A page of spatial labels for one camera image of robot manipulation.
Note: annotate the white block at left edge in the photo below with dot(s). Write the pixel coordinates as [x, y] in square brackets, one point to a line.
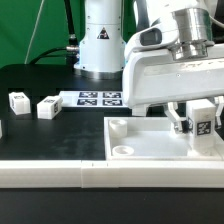
[1, 132]

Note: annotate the white sheet with AprilTags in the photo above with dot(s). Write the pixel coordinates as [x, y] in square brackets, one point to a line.
[95, 99]

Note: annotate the white U-shaped obstacle fence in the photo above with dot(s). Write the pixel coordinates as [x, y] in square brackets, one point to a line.
[110, 174]

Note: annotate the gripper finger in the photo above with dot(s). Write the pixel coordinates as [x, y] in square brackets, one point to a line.
[219, 104]
[179, 124]

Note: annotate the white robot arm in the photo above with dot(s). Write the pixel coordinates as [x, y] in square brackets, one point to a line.
[102, 53]

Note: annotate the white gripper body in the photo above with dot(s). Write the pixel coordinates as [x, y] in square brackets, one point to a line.
[151, 75]

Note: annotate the white square tabletop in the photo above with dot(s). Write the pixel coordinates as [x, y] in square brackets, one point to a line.
[138, 138]

